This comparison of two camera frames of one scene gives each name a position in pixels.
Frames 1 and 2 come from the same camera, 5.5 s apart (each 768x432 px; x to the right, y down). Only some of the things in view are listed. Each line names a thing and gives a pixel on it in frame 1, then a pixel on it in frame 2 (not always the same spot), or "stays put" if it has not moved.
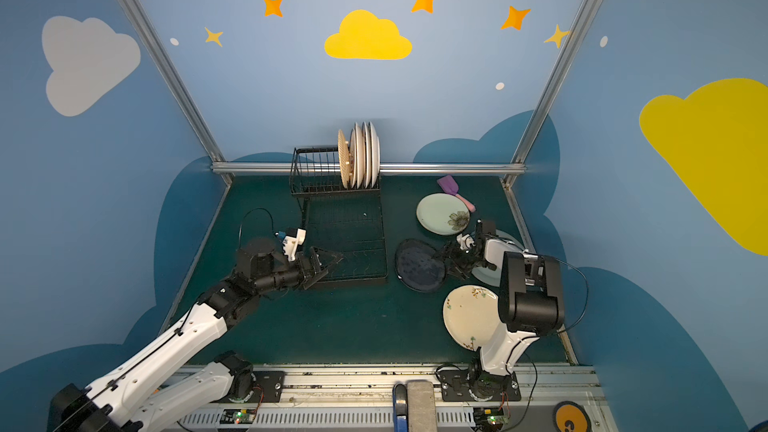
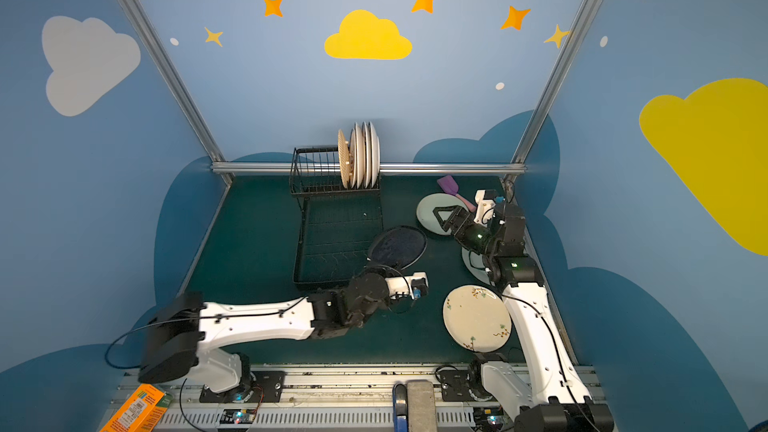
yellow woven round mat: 343,160 stays put
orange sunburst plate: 353,156 stays put
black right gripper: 456,252 to 465,230
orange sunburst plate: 366,154 stays put
